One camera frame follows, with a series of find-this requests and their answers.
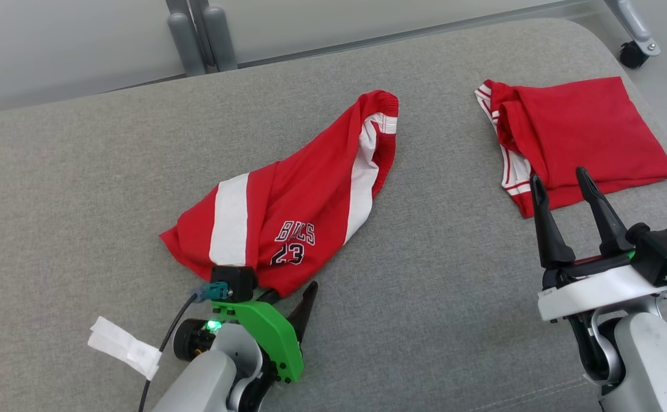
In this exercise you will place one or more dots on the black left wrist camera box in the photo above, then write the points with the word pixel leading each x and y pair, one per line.
pixel 236 280

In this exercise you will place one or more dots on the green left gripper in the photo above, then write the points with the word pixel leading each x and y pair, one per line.
pixel 270 337

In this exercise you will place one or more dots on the red white basketball shorts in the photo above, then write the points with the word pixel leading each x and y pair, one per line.
pixel 304 194

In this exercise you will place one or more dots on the grey partition post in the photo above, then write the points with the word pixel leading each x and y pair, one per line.
pixel 187 40
pixel 218 34

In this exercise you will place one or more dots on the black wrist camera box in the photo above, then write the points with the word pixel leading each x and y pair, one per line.
pixel 662 252
pixel 236 280

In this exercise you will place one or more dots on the red white basketball jersey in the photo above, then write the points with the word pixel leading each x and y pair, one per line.
pixel 585 131

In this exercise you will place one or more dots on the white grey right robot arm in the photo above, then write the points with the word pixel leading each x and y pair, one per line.
pixel 648 355

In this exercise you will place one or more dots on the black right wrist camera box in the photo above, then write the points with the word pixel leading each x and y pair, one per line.
pixel 662 252

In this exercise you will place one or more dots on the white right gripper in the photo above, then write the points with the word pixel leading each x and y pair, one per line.
pixel 596 292

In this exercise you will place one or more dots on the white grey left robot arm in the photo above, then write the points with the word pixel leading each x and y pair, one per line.
pixel 207 377

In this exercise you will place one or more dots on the grey metal partition leg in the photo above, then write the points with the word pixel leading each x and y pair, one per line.
pixel 634 23

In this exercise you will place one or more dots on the black caster wheel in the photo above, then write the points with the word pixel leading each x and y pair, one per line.
pixel 632 56

